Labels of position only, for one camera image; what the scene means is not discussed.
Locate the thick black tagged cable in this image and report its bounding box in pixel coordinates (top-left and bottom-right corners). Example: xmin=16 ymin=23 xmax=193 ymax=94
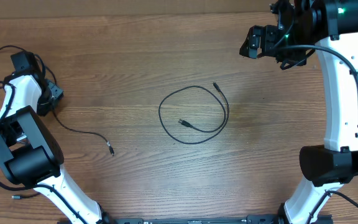
xmin=51 ymin=108 xmax=116 ymax=156

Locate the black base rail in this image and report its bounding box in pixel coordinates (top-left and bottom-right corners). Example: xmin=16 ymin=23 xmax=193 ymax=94
xmin=57 ymin=213 xmax=334 ymax=224

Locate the thin black usb cable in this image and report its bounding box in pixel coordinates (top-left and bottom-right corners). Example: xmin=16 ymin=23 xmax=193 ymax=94
xmin=158 ymin=82 xmax=230 ymax=145

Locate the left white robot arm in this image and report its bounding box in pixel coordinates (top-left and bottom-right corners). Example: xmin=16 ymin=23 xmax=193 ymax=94
xmin=0 ymin=50 xmax=112 ymax=223

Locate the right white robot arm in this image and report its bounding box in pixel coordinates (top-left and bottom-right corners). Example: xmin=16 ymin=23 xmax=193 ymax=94
xmin=239 ymin=0 xmax=358 ymax=223

